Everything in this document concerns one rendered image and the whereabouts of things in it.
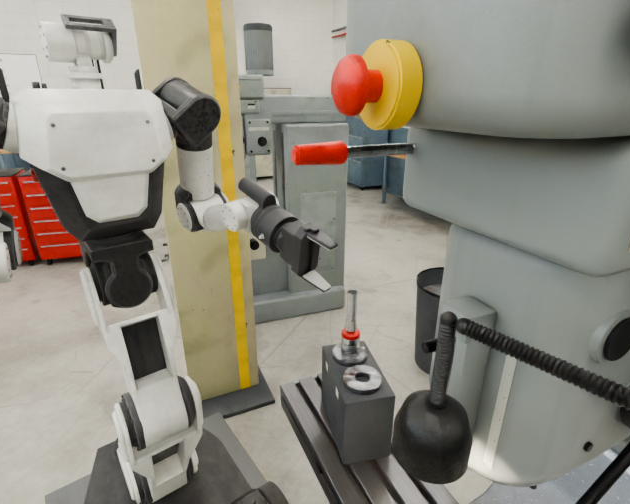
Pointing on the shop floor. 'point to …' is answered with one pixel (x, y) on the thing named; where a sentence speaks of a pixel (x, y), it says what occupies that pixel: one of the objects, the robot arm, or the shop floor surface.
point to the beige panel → (196, 346)
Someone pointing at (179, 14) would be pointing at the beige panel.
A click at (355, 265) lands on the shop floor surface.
